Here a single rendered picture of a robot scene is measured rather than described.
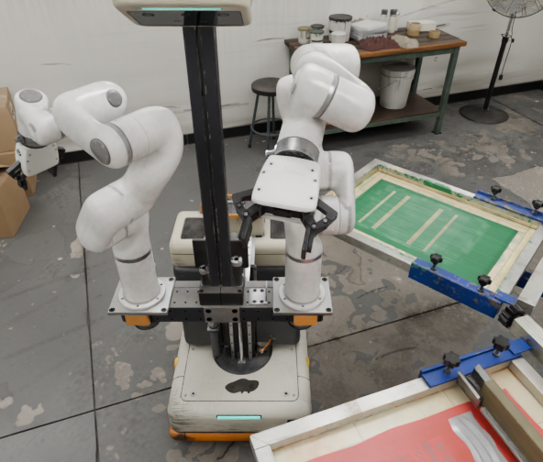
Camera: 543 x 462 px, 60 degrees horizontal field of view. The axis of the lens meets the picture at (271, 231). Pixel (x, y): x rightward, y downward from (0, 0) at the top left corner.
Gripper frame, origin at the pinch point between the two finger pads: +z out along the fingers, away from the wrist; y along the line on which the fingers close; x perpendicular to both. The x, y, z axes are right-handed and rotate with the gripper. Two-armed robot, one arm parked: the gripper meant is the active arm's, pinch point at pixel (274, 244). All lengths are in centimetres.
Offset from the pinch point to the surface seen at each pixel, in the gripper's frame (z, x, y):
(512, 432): 7, 58, 58
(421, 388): -1, 66, 38
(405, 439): 13, 64, 35
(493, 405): 1, 60, 54
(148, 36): -266, 184, -165
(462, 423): 6, 65, 49
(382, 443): 15, 64, 29
